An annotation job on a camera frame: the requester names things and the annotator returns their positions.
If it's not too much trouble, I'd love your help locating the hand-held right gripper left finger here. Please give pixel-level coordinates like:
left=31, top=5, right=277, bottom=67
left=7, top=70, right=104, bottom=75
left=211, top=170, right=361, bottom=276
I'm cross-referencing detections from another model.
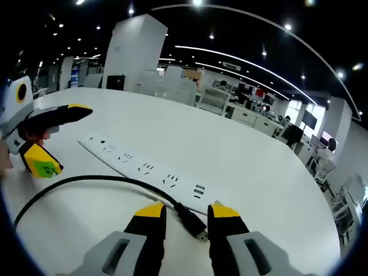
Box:
left=56, top=201, right=167, bottom=276

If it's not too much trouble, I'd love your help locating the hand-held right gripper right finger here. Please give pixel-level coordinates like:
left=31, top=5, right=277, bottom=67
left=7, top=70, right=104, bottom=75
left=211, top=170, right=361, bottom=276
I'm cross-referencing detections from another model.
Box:
left=207, top=200, right=291, bottom=276

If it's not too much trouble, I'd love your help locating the black USB data cable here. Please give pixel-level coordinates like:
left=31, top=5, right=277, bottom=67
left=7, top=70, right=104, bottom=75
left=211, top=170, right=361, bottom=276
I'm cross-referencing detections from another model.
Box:
left=13, top=175, right=209, bottom=243

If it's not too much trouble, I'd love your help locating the white USB port power strip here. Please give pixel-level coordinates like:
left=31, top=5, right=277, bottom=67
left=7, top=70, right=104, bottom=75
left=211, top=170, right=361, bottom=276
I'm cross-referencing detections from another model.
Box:
left=77, top=132, right=221, bottom=216

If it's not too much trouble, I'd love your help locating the frosted desk partition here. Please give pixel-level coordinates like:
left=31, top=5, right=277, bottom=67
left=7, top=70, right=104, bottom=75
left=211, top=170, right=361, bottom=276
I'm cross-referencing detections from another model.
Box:
left=83, top=74, right=104, bottom=89

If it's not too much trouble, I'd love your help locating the white desk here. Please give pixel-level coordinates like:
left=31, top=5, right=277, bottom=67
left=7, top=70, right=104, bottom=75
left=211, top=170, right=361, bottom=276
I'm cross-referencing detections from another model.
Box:
left=1, top=87, right=342, bottom=276

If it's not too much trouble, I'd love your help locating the white desk cabinet row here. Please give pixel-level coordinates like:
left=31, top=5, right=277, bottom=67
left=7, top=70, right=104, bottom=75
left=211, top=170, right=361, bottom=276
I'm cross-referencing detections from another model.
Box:
left=225, top=102, right=284, bottom=137

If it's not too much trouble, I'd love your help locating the person's left hand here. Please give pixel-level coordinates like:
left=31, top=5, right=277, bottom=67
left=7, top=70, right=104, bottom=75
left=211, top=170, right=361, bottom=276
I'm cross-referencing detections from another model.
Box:
left=0, top=139, right=14, bottom=177

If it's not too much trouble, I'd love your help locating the black flat panel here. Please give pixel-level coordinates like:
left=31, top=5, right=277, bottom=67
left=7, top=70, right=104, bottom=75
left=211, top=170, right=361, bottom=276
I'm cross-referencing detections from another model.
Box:
left=106, top=74, right=126, bottom=90

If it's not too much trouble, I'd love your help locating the wide white square pillar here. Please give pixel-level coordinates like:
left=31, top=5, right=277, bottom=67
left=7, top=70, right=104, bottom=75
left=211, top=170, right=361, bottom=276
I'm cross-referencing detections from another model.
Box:
left=102, top=13, right=168, bottom=93

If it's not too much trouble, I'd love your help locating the dark monitor on stand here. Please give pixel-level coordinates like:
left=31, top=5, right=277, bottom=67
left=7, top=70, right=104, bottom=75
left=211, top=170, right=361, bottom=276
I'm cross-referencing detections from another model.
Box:
left=301, top=110, right=319, bottom=136

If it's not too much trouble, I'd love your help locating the narrow white square pillar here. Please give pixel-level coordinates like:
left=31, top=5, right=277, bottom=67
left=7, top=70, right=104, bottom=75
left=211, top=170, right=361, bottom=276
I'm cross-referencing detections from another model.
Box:
left=326, top=96, right=354, bottom=144

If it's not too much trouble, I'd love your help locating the short ceiling light strip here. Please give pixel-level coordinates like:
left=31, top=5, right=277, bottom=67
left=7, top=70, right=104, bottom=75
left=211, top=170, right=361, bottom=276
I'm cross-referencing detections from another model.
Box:
left=194, top=61, right=290, bottom=101

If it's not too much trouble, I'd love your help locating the ceiling air conditioner vent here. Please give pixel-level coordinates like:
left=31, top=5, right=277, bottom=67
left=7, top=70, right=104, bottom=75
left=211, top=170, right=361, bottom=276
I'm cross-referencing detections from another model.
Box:
left=222, top=60, right=242, bottom=71

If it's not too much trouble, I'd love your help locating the long ceiling light strip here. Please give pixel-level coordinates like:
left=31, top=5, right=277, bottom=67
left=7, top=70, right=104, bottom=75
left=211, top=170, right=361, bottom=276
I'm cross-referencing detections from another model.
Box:
left=174, top=45, right=319, bottom=106

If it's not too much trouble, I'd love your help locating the thin curved ceiling rail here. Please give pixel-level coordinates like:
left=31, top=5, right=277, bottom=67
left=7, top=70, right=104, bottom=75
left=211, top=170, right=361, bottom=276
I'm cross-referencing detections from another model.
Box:
left=151, top=3, right=363, bottom=121

